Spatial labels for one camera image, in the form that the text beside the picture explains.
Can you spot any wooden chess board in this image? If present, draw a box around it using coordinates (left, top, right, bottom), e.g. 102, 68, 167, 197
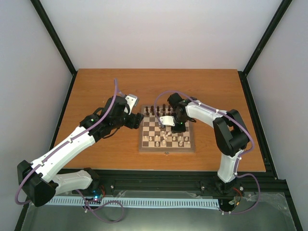
139, 105, 195, 154

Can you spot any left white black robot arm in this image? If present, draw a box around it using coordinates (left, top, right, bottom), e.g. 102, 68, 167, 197
17, 94, 144, 207

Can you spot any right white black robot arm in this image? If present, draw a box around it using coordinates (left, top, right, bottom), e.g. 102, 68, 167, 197
160, 92, 255, 194

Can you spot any dark chess pieces row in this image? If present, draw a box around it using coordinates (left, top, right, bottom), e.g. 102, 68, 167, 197
142, 104, 173, 117

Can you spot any light lying chess piece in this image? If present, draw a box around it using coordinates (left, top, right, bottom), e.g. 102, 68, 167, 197
162, 131, 168, 141

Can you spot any green lit circuit board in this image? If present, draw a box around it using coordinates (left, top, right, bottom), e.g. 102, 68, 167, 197
93, 195, 102, 201

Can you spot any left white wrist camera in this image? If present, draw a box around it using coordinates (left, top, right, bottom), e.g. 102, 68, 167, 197
124, 94, 139, 115

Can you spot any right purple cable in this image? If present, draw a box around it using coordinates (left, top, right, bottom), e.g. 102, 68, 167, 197
154, 90, 261, 215

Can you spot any right black frame post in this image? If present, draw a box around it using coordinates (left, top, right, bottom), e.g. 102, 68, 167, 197
242, 0, 294, 75

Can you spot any black frame post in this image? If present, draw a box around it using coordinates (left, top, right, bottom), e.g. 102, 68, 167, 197
30, 0, 77, 76
242, 0, 294, 75

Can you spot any light blue slotted cable duct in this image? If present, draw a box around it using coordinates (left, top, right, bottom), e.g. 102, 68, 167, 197
47, 196, 219, 210

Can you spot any black aluminium frame rail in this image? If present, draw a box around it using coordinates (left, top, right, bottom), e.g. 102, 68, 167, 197
31, 168, 288, 193

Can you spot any left black frame post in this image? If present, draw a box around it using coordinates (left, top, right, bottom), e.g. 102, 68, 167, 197
30, 0, 77, 76

